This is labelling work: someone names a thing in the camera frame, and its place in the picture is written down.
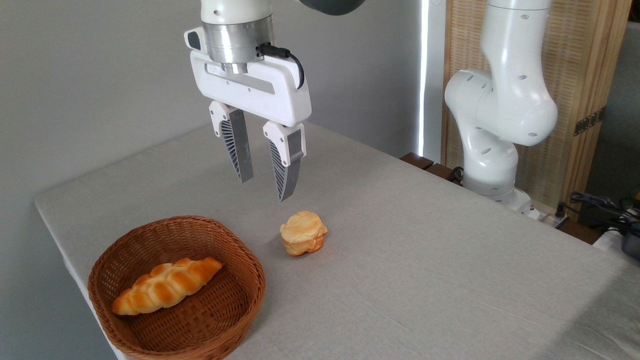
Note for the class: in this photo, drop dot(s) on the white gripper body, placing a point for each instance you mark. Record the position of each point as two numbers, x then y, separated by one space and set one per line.
270 95

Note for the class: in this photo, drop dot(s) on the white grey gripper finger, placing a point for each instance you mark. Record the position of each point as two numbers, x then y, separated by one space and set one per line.
237 140
286 145

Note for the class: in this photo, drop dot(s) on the long braided bread loaf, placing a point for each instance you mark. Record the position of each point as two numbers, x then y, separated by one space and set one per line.
165 286

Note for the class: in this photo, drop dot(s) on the round bread bun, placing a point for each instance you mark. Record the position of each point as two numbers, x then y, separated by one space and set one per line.
302 232

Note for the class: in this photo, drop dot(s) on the dark brown wooden furniture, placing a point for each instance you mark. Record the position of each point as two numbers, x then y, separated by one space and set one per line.
417 160

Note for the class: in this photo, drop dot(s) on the brown wicker basket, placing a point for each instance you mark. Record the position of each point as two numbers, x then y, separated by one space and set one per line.
200 320

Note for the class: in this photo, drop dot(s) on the grey tablecloth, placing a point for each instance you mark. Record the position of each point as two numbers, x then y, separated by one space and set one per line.
425 280

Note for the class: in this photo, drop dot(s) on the white power strip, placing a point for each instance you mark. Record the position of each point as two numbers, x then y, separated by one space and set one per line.
550 218

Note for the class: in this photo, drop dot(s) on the bamboo folding screen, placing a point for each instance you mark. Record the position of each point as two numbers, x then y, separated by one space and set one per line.
575 60

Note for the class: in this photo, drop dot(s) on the dark metal screen hinge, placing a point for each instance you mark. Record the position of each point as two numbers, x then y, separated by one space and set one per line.
590 121

